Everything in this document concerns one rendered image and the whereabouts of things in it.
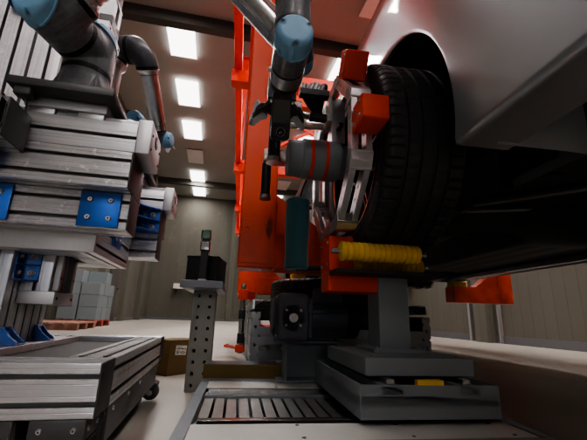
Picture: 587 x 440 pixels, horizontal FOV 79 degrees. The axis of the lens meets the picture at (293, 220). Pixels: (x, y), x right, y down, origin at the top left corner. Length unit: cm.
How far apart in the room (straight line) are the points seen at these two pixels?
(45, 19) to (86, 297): 769
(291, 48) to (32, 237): 76
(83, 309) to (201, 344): 690
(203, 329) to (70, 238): 83
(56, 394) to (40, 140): 55
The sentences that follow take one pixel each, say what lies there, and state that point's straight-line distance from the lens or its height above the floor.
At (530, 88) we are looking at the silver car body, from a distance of 84.
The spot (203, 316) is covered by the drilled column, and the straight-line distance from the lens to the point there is 170.
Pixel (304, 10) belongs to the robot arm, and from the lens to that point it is 85.
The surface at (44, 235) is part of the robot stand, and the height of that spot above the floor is 49.
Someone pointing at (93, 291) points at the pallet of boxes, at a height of 70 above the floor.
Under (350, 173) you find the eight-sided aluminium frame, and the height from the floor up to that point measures 71.
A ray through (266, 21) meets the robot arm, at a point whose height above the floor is 102.
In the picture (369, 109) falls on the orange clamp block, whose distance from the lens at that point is 98.
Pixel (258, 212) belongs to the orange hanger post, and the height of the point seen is 77.
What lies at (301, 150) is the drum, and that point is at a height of 85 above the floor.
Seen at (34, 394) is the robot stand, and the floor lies 18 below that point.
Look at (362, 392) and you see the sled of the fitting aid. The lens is 95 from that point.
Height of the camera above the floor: 32
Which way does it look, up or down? 15 degrees up
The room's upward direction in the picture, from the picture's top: 2 degrees clockwise
